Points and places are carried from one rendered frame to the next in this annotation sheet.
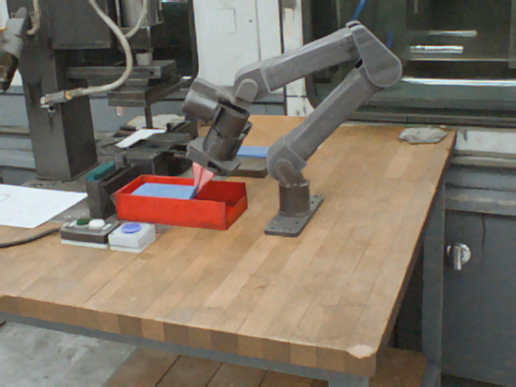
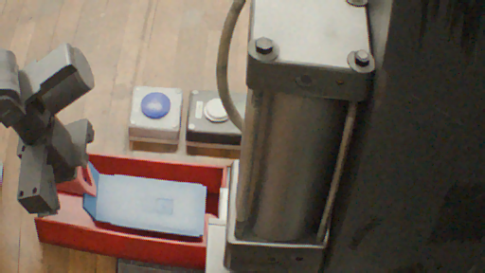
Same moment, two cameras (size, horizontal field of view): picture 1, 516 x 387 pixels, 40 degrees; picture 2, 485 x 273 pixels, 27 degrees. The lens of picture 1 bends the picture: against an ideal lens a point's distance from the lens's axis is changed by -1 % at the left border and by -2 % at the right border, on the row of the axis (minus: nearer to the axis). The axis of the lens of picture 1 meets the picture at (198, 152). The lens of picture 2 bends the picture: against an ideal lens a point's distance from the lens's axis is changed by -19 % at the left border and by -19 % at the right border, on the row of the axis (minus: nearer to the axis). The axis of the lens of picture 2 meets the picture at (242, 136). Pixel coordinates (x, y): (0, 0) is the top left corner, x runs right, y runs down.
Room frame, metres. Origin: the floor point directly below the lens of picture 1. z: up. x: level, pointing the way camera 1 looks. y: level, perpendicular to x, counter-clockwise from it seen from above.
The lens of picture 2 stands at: (2.14, -0.21, 2.12)
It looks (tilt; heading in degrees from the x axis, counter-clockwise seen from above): 53 degrees down; 151
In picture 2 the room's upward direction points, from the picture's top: 7 degrees clockwise
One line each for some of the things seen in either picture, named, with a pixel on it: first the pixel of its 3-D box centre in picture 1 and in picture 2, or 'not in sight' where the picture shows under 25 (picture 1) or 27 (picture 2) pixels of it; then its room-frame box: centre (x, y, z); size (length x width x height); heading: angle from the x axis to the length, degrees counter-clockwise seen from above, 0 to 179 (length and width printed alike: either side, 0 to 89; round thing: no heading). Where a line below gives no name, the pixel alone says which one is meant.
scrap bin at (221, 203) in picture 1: (181, 201); (122, 209); (1.41, 0.04, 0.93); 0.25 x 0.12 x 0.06; 64
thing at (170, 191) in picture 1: (169, 186); (141, 198); (1.42, 0.07, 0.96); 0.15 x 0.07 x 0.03; 64
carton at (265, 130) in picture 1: (272, 134); not in sight; (1.83, -0.20, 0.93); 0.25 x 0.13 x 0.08; 64
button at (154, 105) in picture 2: (131, 230); (155, 107); (1.28, 0.14, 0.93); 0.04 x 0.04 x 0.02
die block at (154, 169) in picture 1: (156, 163); not in sight; (1.66, 0.11, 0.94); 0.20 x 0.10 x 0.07; 154
